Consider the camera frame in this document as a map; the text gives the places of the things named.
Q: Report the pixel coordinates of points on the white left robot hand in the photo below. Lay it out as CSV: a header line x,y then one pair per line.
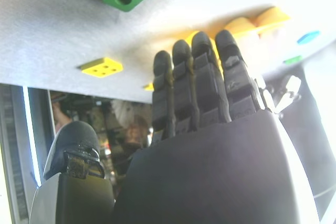
x,y
204,169

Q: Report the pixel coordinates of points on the yellow egg tray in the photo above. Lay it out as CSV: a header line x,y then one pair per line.
x,y
273,16

